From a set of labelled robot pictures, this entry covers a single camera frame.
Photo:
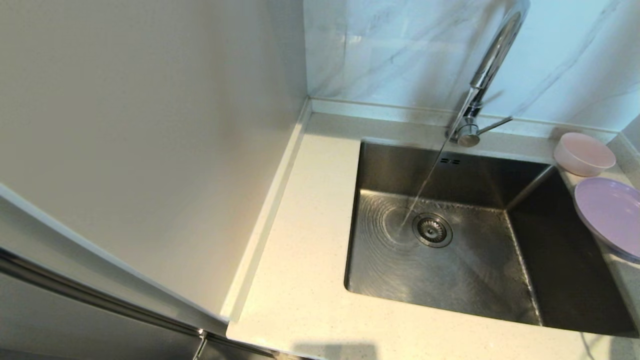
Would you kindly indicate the round metal drain strainer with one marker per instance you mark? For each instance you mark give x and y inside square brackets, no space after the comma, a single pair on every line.
[432,230]

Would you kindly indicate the purple plate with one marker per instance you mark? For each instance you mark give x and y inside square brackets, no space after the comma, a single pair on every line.
[610,215]

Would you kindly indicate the pink bowl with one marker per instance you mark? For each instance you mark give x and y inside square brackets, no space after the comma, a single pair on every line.
[585,152]

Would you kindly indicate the running water stream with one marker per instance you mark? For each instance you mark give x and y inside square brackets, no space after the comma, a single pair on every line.
[423,185]

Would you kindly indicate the chrome door trim bar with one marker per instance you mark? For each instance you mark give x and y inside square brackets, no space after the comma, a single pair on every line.
[100,300]

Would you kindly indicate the chrome kitchen faucet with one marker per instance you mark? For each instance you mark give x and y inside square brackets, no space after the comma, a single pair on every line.
[495,55]

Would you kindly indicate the white tall cabinet side panel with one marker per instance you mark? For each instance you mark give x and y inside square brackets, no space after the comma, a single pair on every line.
[150,125]

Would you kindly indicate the grey steel appliance door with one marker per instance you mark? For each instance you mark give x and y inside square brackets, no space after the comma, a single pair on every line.
[75,332]

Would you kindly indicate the stainless steel sink basin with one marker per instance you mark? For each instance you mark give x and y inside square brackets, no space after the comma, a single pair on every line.
[450,285]

